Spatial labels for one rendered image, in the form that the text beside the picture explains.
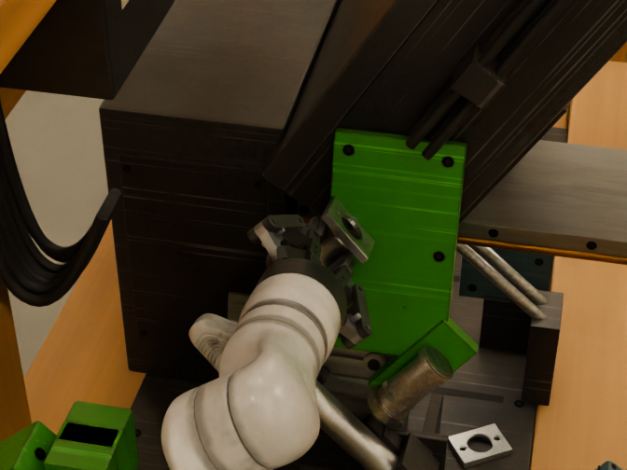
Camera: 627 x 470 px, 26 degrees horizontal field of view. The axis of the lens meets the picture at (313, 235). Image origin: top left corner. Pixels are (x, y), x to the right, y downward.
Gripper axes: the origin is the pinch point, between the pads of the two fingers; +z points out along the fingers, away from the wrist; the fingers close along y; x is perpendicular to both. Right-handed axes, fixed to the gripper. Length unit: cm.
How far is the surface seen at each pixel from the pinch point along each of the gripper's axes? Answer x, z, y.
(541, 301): -5.0, 21.7, -22.3
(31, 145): 127, 199, 28
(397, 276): -2.1, 3.0, -6.5
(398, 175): -8.3, 3.0, 0.8
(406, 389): 3.0, -0.5, -14.6
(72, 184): 119, 186, 14
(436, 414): 7.0, 9.6, -21.8
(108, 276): 39, 35, 7
